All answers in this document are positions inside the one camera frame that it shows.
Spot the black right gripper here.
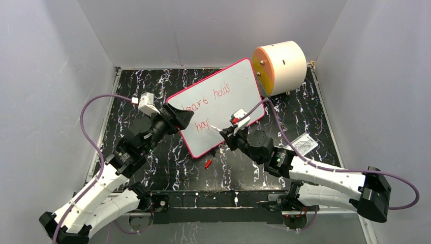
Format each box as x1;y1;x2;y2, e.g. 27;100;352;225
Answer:
220;124;263;165

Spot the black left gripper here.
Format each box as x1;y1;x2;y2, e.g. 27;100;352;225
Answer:
143;104;194;156

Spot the red whiteboard marker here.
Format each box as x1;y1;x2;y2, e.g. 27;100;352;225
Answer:
210;125;222;132

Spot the pink-framed whiteboard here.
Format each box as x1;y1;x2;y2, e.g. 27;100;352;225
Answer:
166;58;262;159

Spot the red marker cap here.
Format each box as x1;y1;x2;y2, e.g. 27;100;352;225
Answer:
204;160;212;169

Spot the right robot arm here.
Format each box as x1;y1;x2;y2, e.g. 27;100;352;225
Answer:
219;126;391;223

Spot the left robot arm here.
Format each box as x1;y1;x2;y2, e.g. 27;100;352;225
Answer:
39;103;194;243

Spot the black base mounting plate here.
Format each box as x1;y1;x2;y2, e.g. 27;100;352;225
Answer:
131;190;305;224

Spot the white printed card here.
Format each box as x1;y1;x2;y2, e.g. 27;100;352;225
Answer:
291;133;318;156

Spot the white cylinder with orange face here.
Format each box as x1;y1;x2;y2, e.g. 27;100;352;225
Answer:
251;41;307;97

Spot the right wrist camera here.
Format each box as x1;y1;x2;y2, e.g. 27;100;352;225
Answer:
231;108;251;136

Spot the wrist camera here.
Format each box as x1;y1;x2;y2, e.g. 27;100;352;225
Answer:
131;92;160;116
231;108;251;136

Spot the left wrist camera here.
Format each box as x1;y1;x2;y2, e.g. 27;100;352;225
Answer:
131;92;160;116

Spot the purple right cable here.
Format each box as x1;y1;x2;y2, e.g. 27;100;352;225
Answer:
237;98;420;233

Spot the purple cable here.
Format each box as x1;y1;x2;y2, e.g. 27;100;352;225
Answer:
237;98;420;233
52;94;152;244

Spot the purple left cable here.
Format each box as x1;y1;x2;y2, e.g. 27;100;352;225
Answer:
52;94;152;244

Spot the aluminium frame rail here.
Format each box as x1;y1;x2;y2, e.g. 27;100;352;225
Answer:
60;192;371;217

